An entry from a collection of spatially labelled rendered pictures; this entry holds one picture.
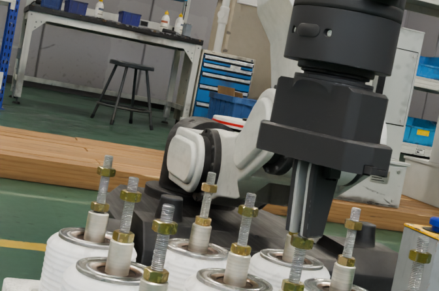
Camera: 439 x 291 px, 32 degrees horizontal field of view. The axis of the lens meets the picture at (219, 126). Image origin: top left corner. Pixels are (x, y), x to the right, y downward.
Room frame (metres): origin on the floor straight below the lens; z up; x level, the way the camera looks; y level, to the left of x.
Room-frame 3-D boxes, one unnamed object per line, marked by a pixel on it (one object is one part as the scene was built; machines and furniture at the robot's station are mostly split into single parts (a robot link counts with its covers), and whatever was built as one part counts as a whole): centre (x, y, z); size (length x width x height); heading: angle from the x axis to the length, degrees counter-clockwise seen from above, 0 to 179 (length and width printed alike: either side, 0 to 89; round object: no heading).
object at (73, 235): (0.80, 0.11, 0.25); 0.08 x 0.08 x 0.01
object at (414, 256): (0.66, -0.19, 0.32); 0.02 x 0.02 x 0.01; 28
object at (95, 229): (0.80, 0.11, 0.26); 0.02 x 0.02 x 0.03
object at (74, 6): (6.13, 1.31, 0.82); 0.24 x 0.16 x 0.11; 21
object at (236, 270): (0.73, -0.04, 0.26); 0.02 x 0.02 x 0.03
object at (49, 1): (6.06, 1.49, 0.82); 0.24 x 0.16 x 0.11; 9
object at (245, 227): (0.73, -0.04, 0.30); 0.01 x 0.01 x 0.08
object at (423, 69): (6.36, -1.54, 0.90); 0.50 x 0.38 x 0.21; 17
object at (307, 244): (0.62, -0.08, 0.32); 0.02 x 0.02 x 0.01; 36
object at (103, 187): (0.80, 0.11, 0.30); 0.01 x 0.01 x 0.08
